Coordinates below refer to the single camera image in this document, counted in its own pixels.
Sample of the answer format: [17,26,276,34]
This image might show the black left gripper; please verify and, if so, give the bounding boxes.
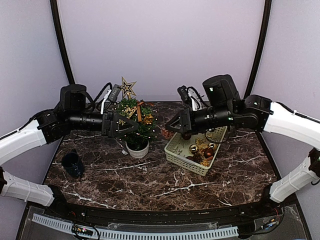
[67,109,139,139]

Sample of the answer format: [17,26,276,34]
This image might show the fairy light string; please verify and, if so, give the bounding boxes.
[112,99,160,148]

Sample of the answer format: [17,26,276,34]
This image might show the gold merry christmas sign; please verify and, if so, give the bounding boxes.
[120,105,137,122]

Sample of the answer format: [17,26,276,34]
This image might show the small green christmas tree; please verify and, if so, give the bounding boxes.
[116,98,157,159]

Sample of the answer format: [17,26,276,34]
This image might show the brown ribbon cinnamon stick ornament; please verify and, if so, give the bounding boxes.
[136,100,153,124]

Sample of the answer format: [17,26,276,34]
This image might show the gold star tree topper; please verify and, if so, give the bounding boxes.
[120,76,137,99]

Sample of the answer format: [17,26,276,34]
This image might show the beige perforated plastic basket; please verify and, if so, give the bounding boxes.
[164,127,227,176]

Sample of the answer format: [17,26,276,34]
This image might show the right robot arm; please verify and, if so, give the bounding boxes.
[166,74,320,217]

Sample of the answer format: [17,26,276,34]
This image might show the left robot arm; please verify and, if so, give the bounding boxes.
[0,84,139,218]

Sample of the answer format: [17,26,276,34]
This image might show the gold bauble ornament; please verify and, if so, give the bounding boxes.
[207,142,217,150]
[188,144,199,155]

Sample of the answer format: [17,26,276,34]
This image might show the gold tinsel garland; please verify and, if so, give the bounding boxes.
[194,133,219,151]

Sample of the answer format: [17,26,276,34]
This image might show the dark blue cup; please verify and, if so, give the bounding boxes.
[61,149,85,178]

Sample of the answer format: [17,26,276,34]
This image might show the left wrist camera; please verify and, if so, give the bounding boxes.
[108,84,122,103]

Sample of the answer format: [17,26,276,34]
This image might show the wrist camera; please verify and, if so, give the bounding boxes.
[108,84,122,103]
[177,85,191,104]

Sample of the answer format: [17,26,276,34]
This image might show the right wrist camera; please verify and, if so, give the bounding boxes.
[177,85,191,104]

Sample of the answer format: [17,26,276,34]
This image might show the grey slotted cable duct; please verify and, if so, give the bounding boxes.
[31,213,239,240]

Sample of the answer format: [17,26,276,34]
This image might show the black front table rail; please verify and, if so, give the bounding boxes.
[46,183,285,226]

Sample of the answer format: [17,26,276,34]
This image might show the left black frame post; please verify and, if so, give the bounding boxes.
[49,0,76,85]

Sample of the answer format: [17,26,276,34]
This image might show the black frame post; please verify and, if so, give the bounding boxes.
[49,0,76,85]
[244,0,272,98]

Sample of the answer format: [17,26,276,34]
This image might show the right black frame post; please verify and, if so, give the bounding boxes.
[244,0,272,98]

